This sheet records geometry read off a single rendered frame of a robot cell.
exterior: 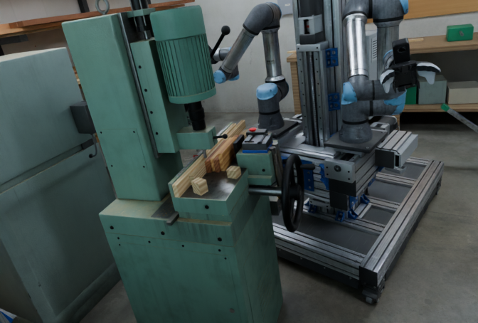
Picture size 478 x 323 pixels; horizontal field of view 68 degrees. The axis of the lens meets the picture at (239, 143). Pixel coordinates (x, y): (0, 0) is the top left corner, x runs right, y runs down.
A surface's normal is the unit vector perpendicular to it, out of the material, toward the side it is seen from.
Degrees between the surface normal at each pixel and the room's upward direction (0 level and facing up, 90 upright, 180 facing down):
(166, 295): 90
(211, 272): 90
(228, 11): 90
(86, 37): 90
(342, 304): 0
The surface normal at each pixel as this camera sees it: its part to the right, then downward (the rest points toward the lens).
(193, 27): 0.69, 0.18
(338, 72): -0.64, 0.38
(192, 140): -0.33, 0.40
